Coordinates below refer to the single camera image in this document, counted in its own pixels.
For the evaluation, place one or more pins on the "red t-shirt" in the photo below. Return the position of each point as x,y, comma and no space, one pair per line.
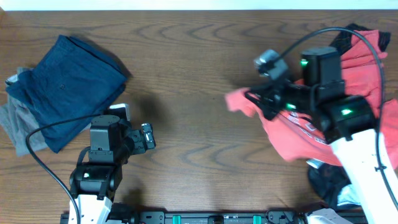
290,133

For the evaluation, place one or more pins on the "folded grey garment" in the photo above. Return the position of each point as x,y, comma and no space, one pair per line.
18,127

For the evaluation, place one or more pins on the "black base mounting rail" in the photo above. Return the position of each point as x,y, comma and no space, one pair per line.
214,217

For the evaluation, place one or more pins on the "folded navy blue garment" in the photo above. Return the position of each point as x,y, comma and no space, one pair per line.
71,57

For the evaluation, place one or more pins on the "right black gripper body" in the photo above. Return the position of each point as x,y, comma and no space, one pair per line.
292,98

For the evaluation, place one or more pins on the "black orange patterned jersey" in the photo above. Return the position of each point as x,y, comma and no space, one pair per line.
361,73

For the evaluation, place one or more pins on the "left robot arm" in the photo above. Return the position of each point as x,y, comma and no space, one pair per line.
98,172

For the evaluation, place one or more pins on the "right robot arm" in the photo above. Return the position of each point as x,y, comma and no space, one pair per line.
346,121

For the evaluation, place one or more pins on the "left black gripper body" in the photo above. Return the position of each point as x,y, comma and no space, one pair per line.
139,146

